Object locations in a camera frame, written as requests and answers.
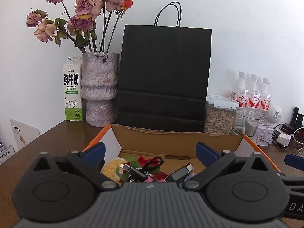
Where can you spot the red label water bottle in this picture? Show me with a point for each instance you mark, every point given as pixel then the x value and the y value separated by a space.
pixel 254 95
pixel 239 92
pixel 266 97

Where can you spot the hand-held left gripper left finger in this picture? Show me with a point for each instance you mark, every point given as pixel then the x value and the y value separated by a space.
pixel 95 152

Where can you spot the red cardboard box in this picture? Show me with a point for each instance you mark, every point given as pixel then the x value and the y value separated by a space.
pixel 166 142

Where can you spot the dried pink roses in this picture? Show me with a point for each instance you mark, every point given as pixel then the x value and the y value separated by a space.
pixel 83 4

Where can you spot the white paper box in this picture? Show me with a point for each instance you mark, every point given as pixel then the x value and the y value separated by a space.
pixel 25 134

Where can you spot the clear seed jar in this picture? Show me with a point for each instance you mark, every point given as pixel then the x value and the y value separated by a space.
pixel 218 121

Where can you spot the black power adapter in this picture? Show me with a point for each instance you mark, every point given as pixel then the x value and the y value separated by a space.
pixel 285 127

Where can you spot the white printed tin box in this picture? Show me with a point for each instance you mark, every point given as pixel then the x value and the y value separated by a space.
pixel 263 135

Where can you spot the white and yellow plush toy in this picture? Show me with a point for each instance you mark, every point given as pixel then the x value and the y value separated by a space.
pixel 110 169

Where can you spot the clear glass cup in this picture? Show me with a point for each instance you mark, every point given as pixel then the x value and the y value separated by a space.
pixel 245 125

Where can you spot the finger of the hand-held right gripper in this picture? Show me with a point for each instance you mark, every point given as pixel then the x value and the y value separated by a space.
pixel 294 159

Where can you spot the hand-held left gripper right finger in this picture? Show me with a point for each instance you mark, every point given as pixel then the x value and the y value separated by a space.
pixel 207 153

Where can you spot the white round robot speaker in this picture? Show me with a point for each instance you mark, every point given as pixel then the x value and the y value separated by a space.
pixel 275 114

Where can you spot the purple stone vase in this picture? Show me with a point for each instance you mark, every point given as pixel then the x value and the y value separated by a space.
pixel 99 80

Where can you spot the black upright device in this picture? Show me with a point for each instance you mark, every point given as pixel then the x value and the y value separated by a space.
pixel 298 117

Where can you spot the white and green milk carton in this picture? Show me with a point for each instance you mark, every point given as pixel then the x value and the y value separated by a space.
pixel 72 87

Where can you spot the white charger adapter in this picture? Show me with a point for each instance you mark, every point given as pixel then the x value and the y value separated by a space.
pixel 284 139

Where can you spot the white printed packet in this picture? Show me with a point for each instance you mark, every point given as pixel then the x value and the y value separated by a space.
pixel 6 154

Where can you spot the purple knitted cloth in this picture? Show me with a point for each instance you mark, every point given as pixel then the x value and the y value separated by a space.
pixel 191 175

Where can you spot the black paper bag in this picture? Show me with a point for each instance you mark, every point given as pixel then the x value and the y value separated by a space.
pixel 163 76

